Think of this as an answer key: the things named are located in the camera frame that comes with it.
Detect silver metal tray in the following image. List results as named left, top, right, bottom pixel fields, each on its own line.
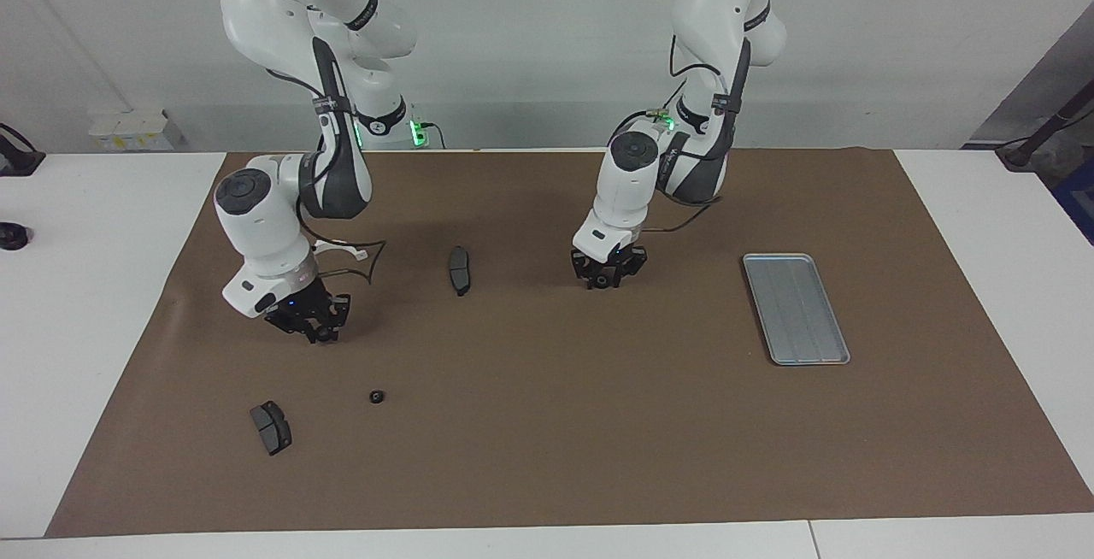
left=742, top=253, right=851, bottom=367

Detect black clamp mount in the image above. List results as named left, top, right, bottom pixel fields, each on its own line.
left=0, top=121, right=45, bottom=177

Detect brown table mat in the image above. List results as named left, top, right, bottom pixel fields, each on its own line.
left=44, top=147, right=1094, bottom=538

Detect white wall socket box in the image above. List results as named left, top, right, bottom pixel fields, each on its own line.
left=88, top=108, right=185, bottom=152

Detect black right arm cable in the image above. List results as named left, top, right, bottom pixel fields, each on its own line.
left=265, top=68, right=387, bottom=286

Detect black stand pole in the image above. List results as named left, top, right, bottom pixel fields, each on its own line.
left=996, top=80, right=1094, bottom=171

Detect white plastic half-ring clamp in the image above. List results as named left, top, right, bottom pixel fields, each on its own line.
left=312, top=238, right=370, bottom=262

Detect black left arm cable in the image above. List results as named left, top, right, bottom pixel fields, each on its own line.
left=641, top=29, right=727, bottom=235

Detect single grey brake pad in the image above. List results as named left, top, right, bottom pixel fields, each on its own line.
left=448, top=245, right=473, bottom=297

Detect black left base cable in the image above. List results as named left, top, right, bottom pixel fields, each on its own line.
left=609, top=102, right=676, bottom=148

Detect blue crate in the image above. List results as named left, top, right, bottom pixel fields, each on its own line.
left=1051, top=162, right=1094, bottom=244

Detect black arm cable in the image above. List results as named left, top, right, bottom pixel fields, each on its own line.
left=641, top=29, right=727, bottom=235
left=265, top=68, right=387, bottom=286

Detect stacked grey brake pads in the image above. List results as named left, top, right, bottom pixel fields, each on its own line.
left=250, top=401, right=293, bottom=456

